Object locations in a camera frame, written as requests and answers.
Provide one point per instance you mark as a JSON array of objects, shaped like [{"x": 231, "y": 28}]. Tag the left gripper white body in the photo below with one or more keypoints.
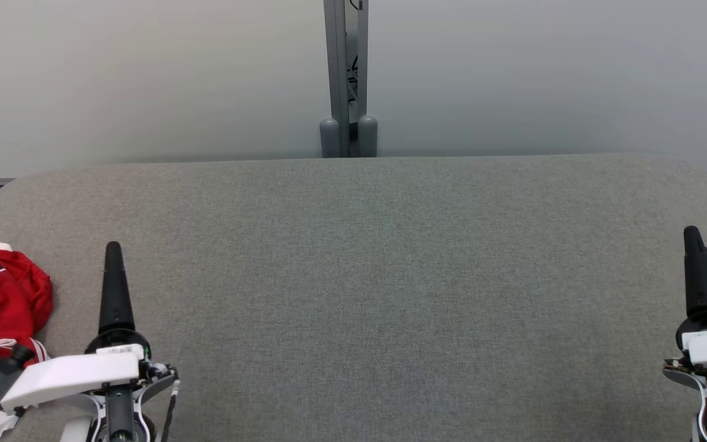
[{"x": 77, "y": 371}]

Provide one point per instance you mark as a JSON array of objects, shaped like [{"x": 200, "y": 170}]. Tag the red and white basketball jersey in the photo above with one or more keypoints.
[{"x": 3, "y": 294}]

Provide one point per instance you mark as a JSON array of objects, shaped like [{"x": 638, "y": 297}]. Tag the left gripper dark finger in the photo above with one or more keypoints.
[{"x": 115, "y": 294}]

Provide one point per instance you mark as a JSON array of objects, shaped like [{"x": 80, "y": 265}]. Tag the grey metal partition post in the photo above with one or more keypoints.
[{"x": 336, "y": 80}]

